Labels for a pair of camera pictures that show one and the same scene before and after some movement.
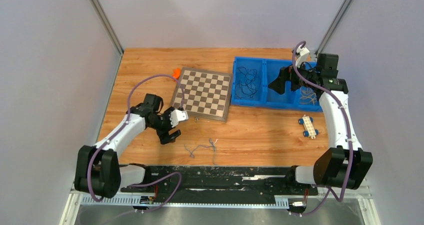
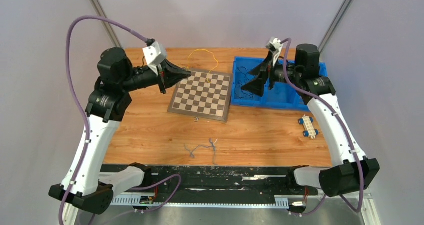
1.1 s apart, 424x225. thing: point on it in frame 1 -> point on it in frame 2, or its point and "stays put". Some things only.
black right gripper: [288, 74] -> [265, 70]
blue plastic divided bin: [251, 76] stays put
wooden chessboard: [207, 93] stays put
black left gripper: [165, 138] -> [170, 74]
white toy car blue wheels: [310, 131] stays put
